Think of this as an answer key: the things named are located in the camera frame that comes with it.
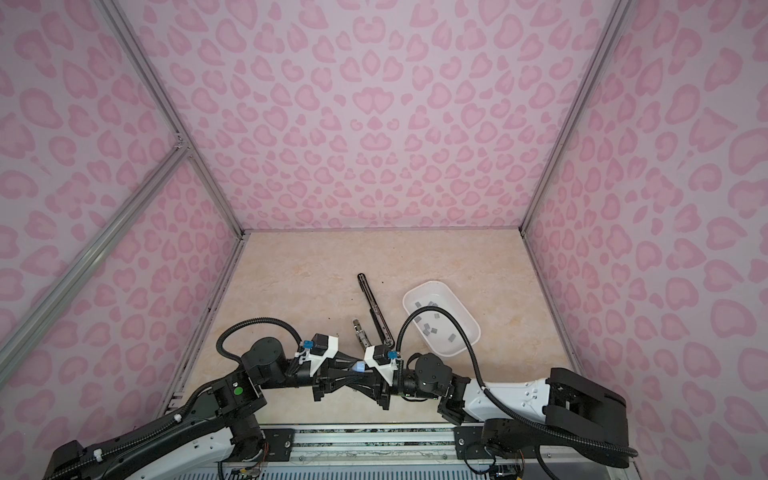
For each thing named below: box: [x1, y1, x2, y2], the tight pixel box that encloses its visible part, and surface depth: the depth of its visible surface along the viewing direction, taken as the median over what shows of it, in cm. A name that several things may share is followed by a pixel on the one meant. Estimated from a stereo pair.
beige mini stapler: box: [352, 318, 372, 349], surface depth 92 cm
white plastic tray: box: [402, 280, 481, 357], surface depth 97 cm
